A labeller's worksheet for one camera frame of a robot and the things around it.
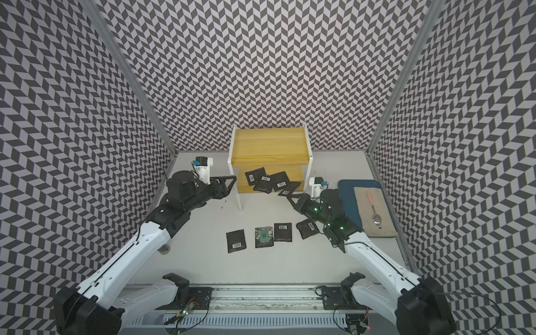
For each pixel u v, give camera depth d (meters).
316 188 0.72
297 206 0.71
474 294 0.61
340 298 0.66
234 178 0.72
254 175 0.89
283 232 0.90
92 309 0.36
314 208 0.66
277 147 0.76
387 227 0.90
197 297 0.72
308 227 0.91
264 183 0.85
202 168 0.65
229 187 0.69
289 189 0.81
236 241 0.86
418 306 0.39
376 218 0.91
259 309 0.72
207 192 0.64
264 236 0.87
